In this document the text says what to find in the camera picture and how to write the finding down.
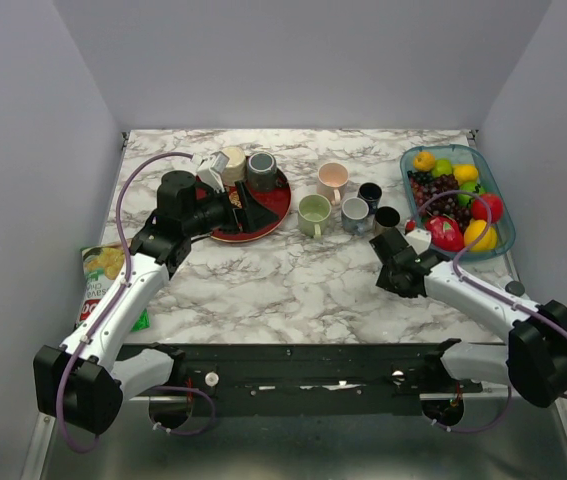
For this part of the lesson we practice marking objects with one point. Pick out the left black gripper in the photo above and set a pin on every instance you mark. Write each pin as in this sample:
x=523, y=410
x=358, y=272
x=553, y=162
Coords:
x=254, y=216

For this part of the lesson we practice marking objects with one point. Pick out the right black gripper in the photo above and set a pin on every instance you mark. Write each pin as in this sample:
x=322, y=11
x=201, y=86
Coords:
x=385, y=281

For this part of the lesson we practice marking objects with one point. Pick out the dark grey mug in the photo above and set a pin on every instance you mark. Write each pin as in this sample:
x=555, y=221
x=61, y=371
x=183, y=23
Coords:
x=262, y=173

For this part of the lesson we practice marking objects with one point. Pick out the cream mug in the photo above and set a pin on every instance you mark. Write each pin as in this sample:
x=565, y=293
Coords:
x=235, y=169

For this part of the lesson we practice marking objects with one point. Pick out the brown striped mug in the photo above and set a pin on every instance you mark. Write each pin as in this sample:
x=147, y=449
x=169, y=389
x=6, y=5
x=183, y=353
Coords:
x=385, y=218

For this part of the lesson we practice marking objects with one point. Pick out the light green mug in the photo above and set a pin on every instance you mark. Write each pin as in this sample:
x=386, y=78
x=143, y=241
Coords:
x=314, y=213

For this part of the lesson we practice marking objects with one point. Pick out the grey blue patterned mug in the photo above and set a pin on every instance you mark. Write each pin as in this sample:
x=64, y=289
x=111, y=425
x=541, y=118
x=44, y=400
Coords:
x=354, y=213

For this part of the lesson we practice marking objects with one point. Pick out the pink mug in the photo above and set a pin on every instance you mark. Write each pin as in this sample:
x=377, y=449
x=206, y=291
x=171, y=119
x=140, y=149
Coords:
x=333, y=178

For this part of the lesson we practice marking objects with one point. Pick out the dark blue mug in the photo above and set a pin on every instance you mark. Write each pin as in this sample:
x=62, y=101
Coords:
x=371, y=194

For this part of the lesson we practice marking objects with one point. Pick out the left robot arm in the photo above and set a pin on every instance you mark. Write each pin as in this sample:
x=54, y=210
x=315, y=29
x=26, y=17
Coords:
x=82, y=381

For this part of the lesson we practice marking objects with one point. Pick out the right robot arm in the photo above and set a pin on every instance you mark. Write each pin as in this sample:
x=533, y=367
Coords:
x=532, y=355

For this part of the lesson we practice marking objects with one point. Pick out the round red tray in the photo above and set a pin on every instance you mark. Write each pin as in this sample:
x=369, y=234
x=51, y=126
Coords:
x=278, y=201

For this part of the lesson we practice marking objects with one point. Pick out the pink dragon fruit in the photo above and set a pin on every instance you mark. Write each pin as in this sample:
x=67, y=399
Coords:
x=445, y=233

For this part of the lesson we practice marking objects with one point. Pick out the yellow fruit lower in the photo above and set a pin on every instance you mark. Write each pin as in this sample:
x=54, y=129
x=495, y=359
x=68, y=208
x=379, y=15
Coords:
x=481, y=241

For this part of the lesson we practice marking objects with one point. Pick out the dark grape bunch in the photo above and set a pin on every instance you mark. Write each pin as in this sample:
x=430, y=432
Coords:
x=424, y=186

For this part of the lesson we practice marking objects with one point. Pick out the teal plastic fruit bin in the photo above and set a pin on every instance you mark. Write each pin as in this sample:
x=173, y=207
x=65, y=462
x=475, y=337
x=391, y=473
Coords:
x=459, y=154

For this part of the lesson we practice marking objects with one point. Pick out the red apple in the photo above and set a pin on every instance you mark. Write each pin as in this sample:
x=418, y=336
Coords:
x=489, y=204

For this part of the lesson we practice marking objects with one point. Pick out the white box with knob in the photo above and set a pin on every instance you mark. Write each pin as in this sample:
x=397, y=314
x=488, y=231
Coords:
x=511, y=292

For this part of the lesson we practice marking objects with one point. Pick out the green striped melon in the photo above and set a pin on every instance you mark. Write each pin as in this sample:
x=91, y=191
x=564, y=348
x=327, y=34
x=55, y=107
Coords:
x=467, y=190

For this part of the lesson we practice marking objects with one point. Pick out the green lime fruit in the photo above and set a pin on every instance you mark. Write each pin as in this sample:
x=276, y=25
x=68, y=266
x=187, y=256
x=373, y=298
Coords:
x=442, y=167

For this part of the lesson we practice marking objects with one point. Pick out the orange fruit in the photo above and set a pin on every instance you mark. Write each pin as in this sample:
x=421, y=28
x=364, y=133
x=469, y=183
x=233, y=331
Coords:
x=424, y=161

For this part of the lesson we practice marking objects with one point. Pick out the yellow lemon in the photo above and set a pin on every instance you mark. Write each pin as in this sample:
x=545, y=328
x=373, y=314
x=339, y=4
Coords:
x=464, y=173

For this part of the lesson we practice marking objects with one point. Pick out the cassava chips bag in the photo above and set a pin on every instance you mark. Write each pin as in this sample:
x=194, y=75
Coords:
x=101, y=267

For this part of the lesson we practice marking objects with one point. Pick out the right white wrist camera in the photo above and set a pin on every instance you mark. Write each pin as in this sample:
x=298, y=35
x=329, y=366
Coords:
x=418, y=238

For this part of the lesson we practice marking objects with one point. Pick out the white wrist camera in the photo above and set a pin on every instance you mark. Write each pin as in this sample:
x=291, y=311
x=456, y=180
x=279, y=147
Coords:
x=418, y=238
x=210, y=170

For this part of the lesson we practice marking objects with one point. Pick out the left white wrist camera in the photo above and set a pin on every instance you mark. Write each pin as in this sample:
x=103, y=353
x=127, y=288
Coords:
x=210, y=170

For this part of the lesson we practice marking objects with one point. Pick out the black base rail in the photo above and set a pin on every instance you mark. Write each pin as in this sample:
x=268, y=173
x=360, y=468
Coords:
x=314, y=379

